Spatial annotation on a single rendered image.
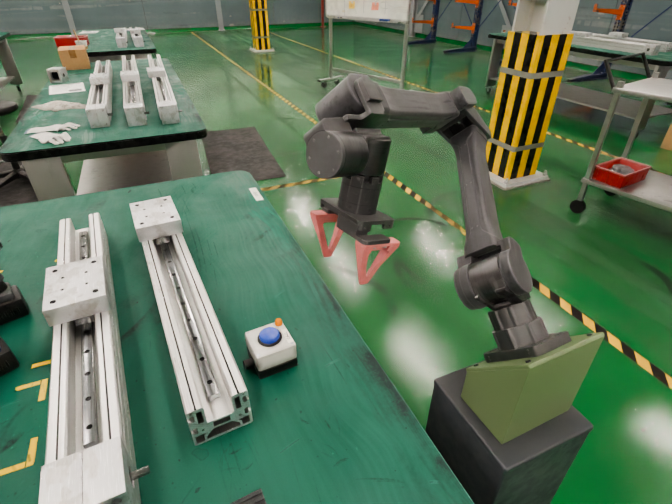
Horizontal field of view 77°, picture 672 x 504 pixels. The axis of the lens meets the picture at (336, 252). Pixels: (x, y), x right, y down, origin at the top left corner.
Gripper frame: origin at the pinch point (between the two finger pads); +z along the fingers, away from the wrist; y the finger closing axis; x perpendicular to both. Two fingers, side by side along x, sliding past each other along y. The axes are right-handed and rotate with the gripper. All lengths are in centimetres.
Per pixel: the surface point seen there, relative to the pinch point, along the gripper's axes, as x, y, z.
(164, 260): -12, -56, 24
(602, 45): 483, -214, -108
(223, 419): -15.3, -5.1, 29.7
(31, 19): 7, -1527, -28
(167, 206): -8, -69, 14
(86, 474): -35.6, -2.1, 28.1
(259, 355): -6.3, -11.7, 23.7
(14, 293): -43, -61, 31
